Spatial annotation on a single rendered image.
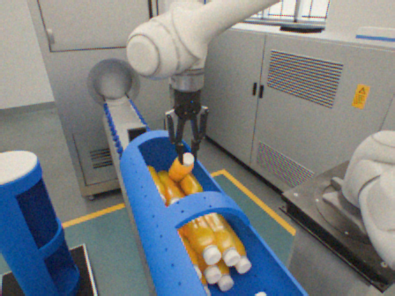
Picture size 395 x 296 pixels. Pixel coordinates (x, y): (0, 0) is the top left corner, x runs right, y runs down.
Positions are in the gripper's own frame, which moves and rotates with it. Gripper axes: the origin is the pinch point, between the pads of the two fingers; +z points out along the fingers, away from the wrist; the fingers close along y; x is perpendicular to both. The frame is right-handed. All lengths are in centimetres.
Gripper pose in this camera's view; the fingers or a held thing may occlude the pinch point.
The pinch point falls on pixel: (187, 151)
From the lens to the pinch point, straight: 80.7
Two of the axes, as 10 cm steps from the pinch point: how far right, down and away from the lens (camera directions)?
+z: -0.1, 8.7, 4.9
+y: -9.2, 1.8, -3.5
